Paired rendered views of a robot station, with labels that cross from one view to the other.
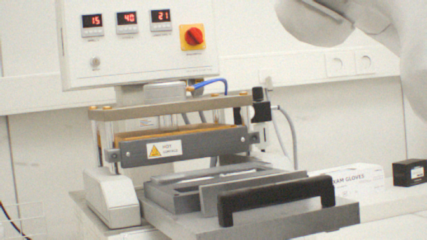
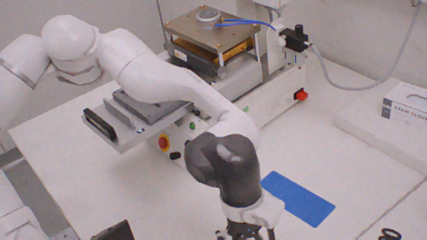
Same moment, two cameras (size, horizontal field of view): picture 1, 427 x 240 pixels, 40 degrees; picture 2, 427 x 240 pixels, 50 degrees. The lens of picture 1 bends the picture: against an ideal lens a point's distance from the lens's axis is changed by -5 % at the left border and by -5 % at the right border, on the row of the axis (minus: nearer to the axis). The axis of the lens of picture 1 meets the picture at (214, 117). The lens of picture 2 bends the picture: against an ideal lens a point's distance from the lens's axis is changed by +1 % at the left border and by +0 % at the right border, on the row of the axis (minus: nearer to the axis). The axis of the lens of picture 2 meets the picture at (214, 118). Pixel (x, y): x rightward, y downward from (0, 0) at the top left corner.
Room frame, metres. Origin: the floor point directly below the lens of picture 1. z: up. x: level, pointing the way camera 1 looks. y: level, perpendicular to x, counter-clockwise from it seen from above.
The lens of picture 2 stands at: (0.75, -1.17, 1.76)
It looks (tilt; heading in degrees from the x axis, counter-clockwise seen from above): 38 degrees down; 74
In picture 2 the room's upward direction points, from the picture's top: 9 degrees counter-clockwise
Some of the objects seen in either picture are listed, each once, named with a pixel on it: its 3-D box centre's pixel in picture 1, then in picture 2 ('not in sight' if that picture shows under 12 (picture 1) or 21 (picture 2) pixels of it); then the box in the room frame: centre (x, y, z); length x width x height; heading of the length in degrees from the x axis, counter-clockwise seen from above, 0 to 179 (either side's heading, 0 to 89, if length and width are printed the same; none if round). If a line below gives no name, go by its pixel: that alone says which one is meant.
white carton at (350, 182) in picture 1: (339, 182); (426, 110); (1.66, -0.33, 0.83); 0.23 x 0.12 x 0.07; 113
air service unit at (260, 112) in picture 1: (250, 121); (291, 46); (1.34, -0.08, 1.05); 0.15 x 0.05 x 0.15; 110
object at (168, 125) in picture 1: (172, 125); (213, 37); (1.15, 0.08, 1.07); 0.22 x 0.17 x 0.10; 110
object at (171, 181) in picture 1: (212, 177); not in sight; (0.94, 0.01, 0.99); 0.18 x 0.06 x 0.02; 110
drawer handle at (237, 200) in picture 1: (277, 199); (99, 123); (0.73, -0.07, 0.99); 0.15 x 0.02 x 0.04; 110
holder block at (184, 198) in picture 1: (223, 186); (152, 95); (0.90, 0.00, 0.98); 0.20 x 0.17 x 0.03; 110
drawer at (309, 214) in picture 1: (236, 199); (140, 106); (0.86, -0.02, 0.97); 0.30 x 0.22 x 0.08; 20
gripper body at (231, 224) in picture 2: not in sight; (244, 222); (0.96, -0.55, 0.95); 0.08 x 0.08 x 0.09
